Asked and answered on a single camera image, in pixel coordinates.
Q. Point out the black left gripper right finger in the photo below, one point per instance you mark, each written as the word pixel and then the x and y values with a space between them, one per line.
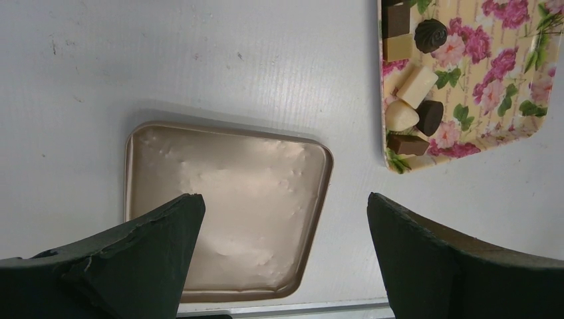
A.
pixel 432 271

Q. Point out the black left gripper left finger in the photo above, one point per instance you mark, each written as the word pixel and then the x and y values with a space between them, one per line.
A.
pixel 134 270

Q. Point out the brown rectangular chocolate bar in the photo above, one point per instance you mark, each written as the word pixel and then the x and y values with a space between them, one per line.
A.
pixel 407 145

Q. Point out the white heart chocolate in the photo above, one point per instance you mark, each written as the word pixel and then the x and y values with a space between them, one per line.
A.
pixel 400 116

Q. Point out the dark oval chocolate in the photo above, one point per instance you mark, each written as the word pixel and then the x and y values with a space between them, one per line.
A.
pixel 430 114

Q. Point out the white rectangular chocolate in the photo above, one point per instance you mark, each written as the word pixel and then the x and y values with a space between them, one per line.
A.
pixel 417 86

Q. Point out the tan square chocolate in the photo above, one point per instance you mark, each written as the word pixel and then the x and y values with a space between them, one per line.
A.
pixel 398 48

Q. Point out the dark swirl chocolate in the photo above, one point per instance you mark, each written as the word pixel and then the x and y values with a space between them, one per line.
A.
pixel 430 35

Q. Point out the brown square chocolate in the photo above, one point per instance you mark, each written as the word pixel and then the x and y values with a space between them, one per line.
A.
pixel 395 18

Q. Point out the gold box lid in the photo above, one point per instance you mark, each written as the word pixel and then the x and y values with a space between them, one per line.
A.
pixel 263 193

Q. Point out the floral rectangular tray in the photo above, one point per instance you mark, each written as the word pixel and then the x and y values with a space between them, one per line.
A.
pixel 495 75

